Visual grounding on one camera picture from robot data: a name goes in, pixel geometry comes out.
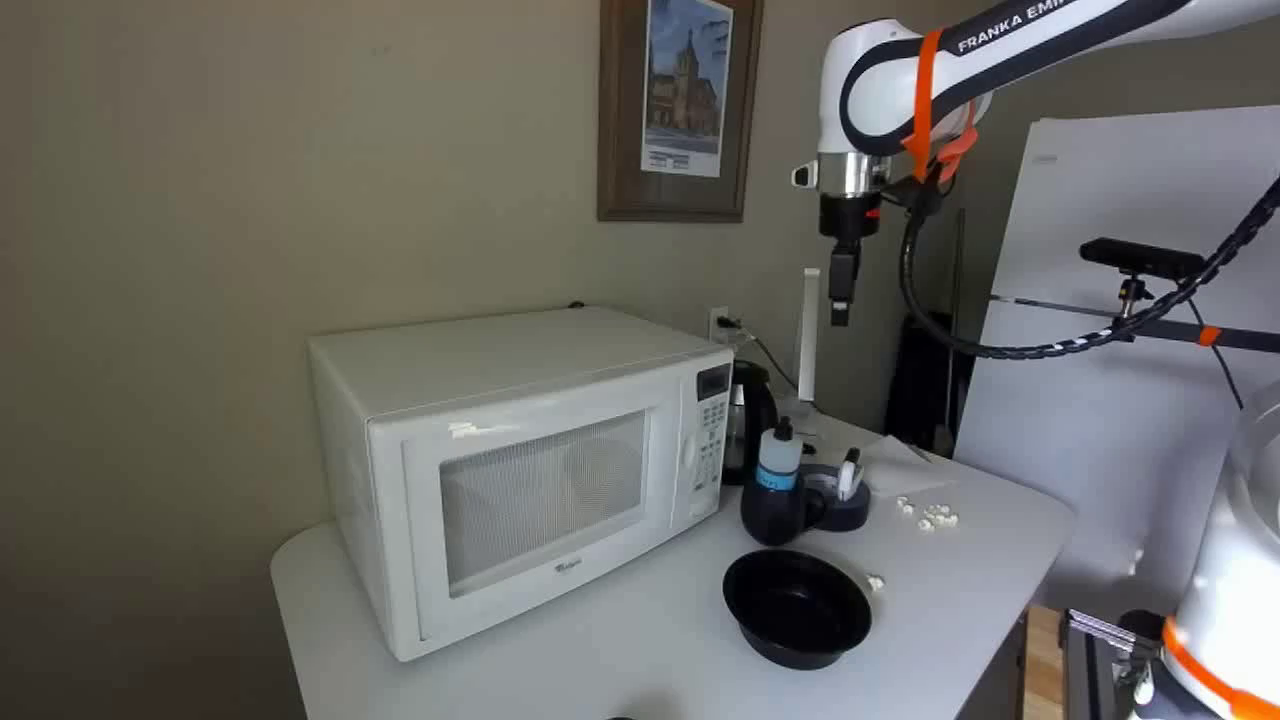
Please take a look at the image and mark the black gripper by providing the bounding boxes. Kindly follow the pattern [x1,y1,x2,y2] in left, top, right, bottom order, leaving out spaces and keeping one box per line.
[816,187,888,331]

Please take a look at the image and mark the white green brush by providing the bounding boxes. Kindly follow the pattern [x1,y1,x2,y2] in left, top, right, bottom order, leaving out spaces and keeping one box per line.
[801,445,872,507]

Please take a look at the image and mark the white upright tube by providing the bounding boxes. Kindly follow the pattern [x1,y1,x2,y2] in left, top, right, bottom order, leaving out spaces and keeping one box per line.
[795,263,823,404]

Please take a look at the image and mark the dark glass bottle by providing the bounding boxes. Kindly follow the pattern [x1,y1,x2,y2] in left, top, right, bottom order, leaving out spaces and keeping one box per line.
[724,361,780,487]

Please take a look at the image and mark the white bottle blue label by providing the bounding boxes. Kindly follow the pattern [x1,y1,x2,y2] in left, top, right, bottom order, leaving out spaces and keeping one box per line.
[751,413,810,496]

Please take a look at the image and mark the black round bottle holder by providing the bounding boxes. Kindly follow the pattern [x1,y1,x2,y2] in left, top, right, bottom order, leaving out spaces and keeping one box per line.
[740,475,816,549]

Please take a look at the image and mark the wooden framed picture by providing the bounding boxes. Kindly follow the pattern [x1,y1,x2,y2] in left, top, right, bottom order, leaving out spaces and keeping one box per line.
[594,0,767,230]

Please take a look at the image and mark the black round bowl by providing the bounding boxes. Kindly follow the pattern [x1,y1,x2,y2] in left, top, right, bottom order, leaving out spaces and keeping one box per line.
[722,549,878,672]

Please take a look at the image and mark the white microwave oven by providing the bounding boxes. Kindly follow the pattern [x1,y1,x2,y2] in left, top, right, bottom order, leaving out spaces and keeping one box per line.
[303,300,740,670]

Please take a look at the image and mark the wooden robot stand top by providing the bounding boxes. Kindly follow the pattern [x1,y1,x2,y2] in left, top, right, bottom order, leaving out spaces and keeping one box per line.
[1018,603,1073,720]

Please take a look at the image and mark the black cord in outlet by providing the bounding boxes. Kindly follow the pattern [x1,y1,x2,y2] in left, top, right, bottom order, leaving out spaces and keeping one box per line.
[724,316,806,400]

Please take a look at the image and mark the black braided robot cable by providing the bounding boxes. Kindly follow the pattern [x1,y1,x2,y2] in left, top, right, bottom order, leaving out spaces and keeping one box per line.
[893,174,1280,370]

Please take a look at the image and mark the black camera on tripod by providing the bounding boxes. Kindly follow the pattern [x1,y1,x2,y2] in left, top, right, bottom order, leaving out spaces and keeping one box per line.
[993,238,1280,361]

